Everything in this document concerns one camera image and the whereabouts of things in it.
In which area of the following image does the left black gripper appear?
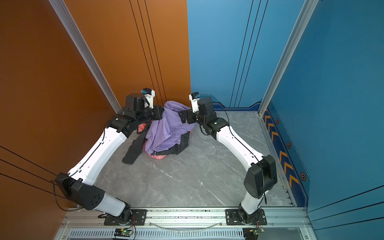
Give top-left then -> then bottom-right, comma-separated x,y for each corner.
136,105 -> 165,128

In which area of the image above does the purple cloth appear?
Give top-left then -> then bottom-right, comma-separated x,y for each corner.
146,101 -> 195,153

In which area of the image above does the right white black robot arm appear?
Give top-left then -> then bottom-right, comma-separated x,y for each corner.
179,92 -> 278,226

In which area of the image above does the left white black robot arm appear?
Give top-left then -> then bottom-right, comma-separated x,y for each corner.
54,88 -> 164,223

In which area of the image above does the pink patterned jacket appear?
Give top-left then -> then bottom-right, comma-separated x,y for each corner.
137,124 -> 167,160

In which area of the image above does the dark grey denim garment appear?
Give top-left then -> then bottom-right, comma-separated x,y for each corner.
122,124 -> 192,165

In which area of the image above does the left green circuit board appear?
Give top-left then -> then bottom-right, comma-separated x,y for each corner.
113,228 -> 135,240

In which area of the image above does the right small circuit board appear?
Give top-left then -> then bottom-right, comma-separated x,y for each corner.
243,227 -> 265,240

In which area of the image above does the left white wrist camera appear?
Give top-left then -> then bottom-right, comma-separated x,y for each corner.
142,88 -> 156,109

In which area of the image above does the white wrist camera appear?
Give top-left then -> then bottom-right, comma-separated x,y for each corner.
189,92 -> 200,113
142,88 -> 156,109

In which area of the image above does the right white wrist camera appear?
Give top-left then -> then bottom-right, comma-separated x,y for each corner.
189,92 -> 200,113

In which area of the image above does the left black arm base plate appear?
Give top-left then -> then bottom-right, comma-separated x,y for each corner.
104,209 -> 148,226

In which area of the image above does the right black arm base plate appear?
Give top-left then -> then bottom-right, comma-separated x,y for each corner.
225,208 -> 268,226

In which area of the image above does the left aluminium corner post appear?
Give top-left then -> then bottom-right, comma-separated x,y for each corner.
49,0 -> 121,113

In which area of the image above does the aluminium corner post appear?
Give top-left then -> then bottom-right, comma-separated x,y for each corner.
258,0 -> 319,117
49,0 -> 121,113

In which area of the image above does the aluminium front rail frame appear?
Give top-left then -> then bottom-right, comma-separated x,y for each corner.
55,207 -> 317,240

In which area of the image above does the right aluminium corner post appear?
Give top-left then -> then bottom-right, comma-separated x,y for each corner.
258,0 -> 319,117

